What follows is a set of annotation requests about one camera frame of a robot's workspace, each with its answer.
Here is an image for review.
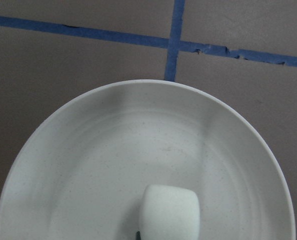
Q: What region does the cream round plate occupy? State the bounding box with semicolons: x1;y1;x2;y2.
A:
0;79;296;240

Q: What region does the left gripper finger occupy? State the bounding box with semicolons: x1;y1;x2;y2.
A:
135;231;141;240

